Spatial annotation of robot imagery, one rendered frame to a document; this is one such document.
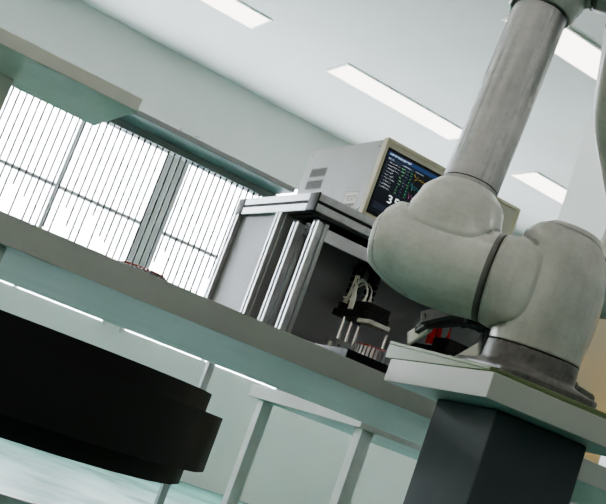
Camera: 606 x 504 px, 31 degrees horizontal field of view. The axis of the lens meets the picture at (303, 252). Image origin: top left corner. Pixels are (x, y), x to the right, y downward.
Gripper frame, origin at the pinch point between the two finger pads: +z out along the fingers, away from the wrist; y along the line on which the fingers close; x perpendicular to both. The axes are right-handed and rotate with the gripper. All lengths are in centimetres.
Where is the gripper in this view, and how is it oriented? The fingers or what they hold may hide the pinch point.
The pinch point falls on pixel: (437, 348)
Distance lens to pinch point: 226.2
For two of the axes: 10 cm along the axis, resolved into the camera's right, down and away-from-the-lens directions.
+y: 8.2, 3.8, 4.4
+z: -5.8, 4.6, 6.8
